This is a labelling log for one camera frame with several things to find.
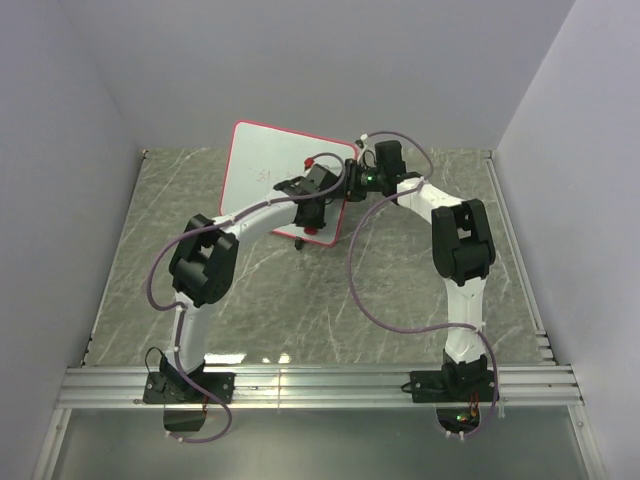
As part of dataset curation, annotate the purple cable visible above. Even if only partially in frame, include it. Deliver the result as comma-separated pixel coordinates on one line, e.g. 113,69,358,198
144,149,351,445
347,129,501,444

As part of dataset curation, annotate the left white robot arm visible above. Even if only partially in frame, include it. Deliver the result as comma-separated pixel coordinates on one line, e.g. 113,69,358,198
159,163,346,402

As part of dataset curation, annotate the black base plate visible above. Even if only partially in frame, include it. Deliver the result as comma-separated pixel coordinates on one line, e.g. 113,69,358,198
142,372,235,405
400,369,496,403

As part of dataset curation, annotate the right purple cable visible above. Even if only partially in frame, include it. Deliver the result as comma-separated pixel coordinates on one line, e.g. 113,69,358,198
347,129,501,444

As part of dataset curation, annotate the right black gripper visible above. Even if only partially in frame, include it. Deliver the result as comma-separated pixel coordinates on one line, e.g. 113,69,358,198
327,160,384,204

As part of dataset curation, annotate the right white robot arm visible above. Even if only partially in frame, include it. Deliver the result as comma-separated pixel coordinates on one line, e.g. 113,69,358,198
346,161,498,400

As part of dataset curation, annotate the red-framed whiteboard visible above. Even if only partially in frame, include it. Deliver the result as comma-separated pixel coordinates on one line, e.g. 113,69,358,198
219,121,357,215

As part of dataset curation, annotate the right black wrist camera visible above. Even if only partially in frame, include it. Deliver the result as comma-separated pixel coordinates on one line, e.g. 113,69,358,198
374,140,406,177

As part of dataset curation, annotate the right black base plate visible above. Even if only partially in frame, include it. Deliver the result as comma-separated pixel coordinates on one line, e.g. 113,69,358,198
400,369,496,403

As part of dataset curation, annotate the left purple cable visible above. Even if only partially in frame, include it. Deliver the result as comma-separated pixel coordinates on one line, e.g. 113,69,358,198
144,149,351,445

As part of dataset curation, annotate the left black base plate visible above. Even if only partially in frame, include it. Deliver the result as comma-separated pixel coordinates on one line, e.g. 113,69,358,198
142,372,235,405

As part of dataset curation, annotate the aluminium rail frame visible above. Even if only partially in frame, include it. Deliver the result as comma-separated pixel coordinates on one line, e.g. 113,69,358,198
36,148,606,479

